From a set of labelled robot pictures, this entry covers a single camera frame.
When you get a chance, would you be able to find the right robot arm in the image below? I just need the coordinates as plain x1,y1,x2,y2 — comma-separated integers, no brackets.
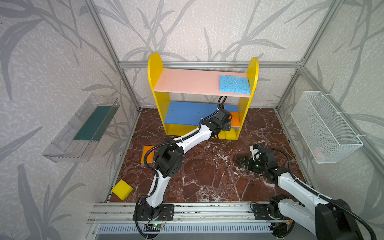
236,145,377,240

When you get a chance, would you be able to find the blue sponge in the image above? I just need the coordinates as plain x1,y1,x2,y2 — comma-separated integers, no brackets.
220,75,236,93
234,77,251,94

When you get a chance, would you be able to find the controller board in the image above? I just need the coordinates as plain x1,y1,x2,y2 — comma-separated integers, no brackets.
144,222,166,232
270,223,293,239

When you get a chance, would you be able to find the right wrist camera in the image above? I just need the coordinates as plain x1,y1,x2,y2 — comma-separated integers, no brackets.
250,145,262,161

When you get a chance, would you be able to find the white wire mesh basket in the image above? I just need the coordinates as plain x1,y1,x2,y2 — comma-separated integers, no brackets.
291,91,364,164

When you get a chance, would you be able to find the left controller board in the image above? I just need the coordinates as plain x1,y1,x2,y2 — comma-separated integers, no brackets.
144,222,166,232

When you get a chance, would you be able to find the orange sponge floor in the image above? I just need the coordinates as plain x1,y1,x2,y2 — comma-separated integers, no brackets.
140,145,156,164

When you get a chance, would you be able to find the yellow orange sponge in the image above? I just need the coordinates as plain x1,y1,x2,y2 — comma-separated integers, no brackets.
231,112,240,129

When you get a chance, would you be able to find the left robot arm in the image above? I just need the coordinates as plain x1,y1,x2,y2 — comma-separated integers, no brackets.
134,96,233,222

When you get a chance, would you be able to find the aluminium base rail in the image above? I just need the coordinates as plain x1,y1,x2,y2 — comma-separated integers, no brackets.
80,201,349,240

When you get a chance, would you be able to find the clear plastic wall bin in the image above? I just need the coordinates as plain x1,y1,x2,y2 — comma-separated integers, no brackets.
43,94,120,163

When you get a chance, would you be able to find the yellow shelf unit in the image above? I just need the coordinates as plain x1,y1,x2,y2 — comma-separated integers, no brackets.
148,53,259,140

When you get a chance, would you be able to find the right controller board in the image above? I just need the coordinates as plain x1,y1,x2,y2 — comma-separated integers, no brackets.
270,223,293,239

